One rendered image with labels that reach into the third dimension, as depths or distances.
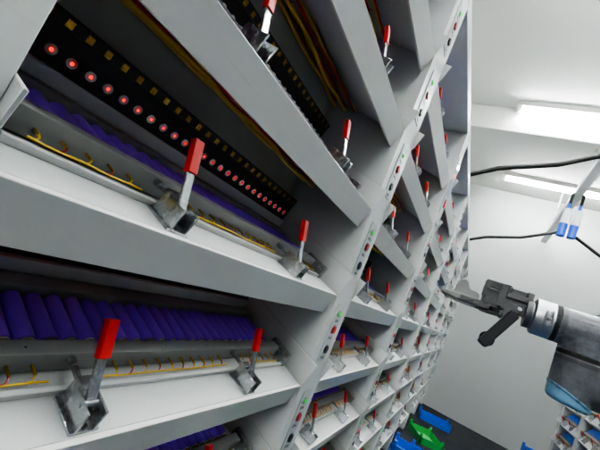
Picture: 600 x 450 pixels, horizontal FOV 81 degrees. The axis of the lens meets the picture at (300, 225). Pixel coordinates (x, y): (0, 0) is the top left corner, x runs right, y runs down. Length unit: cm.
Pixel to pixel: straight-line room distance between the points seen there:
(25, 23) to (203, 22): 13
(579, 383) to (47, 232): 103
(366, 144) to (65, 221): 65
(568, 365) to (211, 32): 98
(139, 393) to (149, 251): 19
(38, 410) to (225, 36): 35
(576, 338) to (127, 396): 93
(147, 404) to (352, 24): 53
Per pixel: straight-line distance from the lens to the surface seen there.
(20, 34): 26
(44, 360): 41
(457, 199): 222
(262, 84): 39
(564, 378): 107
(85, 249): 31
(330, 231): 76
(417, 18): 79
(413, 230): 145
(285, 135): 44
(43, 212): 28
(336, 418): 127
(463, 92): 138
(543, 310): 105
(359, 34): 57
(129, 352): 46
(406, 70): 90
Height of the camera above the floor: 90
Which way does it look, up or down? 7 degrees up
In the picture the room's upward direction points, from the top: 23 degrees clockwise
